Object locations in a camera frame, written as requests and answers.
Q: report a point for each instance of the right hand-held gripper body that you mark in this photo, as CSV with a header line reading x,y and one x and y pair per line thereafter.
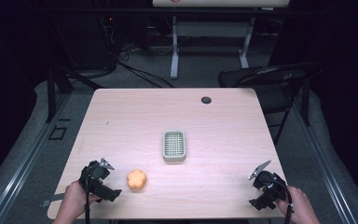
x,y
268,188

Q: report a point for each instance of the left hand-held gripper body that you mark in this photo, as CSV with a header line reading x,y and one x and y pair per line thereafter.
x,y
98,183

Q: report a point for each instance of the person's left hand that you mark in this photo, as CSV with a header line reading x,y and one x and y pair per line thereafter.
x,y
76,197

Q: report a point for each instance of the person's right hand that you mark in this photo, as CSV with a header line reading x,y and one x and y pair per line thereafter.
x,y
295,202

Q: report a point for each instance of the orange flower-shaped soap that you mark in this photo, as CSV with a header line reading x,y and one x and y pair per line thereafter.
x,y
136,179

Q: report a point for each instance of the grey-green soap dish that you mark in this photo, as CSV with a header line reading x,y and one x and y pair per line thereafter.
x,y
174,145

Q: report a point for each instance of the black folding chair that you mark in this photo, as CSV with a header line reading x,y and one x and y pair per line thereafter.
x,y
270,77

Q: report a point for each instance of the black metal stand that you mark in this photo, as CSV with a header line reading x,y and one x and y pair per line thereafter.
x,y
56,87

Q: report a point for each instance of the white-legged desk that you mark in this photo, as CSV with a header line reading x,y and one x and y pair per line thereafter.
x,y
211,28

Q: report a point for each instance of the aluminium floor rail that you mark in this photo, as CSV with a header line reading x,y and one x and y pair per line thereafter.
x,y
24,161
323,161

